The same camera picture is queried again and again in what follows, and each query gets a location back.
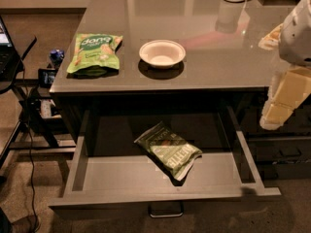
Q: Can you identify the black side desk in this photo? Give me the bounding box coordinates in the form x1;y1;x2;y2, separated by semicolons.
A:
0;34;77;170

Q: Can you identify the light green snack bag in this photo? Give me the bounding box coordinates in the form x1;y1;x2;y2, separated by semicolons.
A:
67;33;122;77

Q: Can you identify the small black screen device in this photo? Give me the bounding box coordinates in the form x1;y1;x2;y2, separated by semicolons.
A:
38;69;57;88

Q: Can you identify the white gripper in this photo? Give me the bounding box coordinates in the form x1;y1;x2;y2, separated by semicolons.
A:
259;66;311;130

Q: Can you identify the green jalapeno kettle chip bag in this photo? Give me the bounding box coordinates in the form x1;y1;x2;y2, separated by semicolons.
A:
134;121;202;182

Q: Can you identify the open grey top drawer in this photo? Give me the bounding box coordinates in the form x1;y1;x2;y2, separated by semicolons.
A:
49;108;280;219

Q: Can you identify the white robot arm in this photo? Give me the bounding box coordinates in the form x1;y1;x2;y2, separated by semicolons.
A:
259;0;311;130

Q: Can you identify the black laptop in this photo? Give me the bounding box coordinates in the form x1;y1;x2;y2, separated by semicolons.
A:
0;16;20;81

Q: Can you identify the metal drawer handle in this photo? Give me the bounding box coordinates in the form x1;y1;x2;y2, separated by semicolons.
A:
148;201;184;218

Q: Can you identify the grey drawer cabinet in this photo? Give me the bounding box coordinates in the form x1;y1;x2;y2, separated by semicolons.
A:
49;0;311;148

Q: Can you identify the black hanging cable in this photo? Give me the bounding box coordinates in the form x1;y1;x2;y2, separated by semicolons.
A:
19;60;42;233

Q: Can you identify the white paper bowl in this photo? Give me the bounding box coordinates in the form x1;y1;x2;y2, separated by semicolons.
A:
139;40;186;69

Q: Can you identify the blue cap bottle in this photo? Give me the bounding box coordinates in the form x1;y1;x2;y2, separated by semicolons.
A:
50;49;64;69

